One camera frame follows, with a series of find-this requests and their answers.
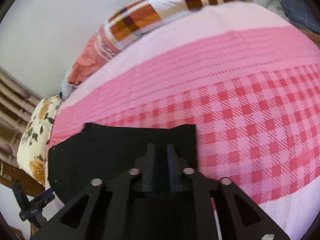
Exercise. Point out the floral pillow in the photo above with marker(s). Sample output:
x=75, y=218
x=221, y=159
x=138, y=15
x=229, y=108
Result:
x=37, y=130

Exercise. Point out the wooden cabinet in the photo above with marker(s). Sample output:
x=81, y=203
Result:
x=15, y=177

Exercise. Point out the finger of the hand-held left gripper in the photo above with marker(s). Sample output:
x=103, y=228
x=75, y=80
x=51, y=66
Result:
x=18, y=191
x=46, y=197

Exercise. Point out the pink checked bed sheet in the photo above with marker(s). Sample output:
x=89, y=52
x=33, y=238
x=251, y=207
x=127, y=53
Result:
x=237, y=105

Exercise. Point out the beige striped curtain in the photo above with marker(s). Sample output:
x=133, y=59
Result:
x=12, y=97

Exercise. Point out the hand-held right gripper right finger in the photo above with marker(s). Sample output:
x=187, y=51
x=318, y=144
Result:
x=172, y=160

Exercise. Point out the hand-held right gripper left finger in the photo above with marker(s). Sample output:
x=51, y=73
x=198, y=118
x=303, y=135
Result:
x=149, y=160

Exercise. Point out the orange brown plaid quilt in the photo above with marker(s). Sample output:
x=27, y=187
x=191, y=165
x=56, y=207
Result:
x=150, y=15

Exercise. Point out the white plastic packet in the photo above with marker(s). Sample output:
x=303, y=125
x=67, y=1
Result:
x=67, y=88

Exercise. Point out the blue jeans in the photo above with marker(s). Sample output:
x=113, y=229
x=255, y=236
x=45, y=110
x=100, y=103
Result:
x=297, y=2

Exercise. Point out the tan blanket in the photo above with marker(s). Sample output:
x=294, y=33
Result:
x=312, y=36

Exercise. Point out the white patterned cloth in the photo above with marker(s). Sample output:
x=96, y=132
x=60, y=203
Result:
x=278, y=8

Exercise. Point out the black pants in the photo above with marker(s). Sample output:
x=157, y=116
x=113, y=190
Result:
x=112, y=150

